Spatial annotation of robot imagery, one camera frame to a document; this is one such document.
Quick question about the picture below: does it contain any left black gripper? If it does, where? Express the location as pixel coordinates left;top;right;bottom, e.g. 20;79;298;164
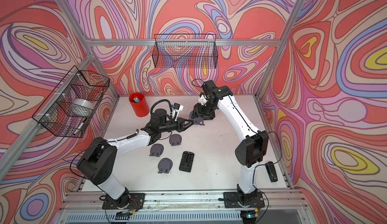
158;117;193;134

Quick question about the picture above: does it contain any grey phone stand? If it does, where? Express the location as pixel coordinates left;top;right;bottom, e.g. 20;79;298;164
158;158;173;174
189;111;205;126
150;143;164;157
169;134;182;146

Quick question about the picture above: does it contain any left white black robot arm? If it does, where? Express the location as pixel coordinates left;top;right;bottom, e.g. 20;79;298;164
77;99;194;209

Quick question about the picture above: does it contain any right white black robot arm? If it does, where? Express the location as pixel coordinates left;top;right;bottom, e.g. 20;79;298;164
190;80;269;207

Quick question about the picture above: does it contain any black rectangular phone stand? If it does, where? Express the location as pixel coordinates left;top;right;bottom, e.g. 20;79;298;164
179;151;195;173

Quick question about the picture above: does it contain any red cylindrical pen cup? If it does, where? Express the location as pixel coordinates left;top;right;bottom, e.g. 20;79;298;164
129;93;150;117

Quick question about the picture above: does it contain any black stapler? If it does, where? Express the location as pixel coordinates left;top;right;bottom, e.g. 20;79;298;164
265;161;278;183

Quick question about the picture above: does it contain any white marker in basket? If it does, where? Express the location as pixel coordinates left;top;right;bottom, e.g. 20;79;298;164
73;122;86;136

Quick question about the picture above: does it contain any rear black wire basket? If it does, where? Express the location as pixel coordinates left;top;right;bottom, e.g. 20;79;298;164
152;33;218;69

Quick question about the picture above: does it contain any black wire basket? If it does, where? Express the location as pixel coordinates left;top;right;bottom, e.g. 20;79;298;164
152;33;218;69
32;66;110;138

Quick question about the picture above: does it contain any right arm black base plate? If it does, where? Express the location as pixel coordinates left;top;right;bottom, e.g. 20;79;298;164
222;190;266;209

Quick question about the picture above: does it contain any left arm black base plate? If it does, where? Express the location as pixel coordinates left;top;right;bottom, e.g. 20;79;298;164
99;193;146;211

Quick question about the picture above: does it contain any left black wire basket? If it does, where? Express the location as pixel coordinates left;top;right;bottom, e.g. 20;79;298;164
32;66;110;138

